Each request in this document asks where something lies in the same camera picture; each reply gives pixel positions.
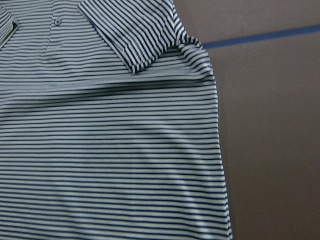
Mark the navy white striped polo shirt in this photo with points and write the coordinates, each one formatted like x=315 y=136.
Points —
x=108 y=124

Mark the brown paper table cover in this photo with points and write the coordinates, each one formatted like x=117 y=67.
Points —
x=266 y=60

